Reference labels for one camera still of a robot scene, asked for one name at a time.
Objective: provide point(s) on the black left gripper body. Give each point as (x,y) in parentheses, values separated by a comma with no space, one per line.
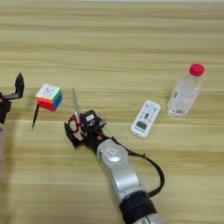
(4,109)

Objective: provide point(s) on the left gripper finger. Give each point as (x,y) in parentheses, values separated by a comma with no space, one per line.
(19,86)

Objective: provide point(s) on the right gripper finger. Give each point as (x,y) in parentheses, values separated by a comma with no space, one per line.
(70,134)
(101,121)

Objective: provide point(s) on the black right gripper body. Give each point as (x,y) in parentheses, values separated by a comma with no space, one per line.
(93,138)

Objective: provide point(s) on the colourful puzzle cube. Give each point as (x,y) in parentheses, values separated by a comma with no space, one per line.
(48,97)

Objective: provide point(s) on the black pen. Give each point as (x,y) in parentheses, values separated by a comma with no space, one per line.
(35,116)

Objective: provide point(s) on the white remote control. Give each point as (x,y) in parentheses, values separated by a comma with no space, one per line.
(145,118)

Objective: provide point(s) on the clear bottle red cap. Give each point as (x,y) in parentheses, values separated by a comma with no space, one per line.
(183,94)

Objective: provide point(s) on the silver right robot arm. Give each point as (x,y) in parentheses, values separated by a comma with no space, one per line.
(122,172)

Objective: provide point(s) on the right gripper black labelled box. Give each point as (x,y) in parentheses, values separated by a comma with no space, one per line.
(89,119)

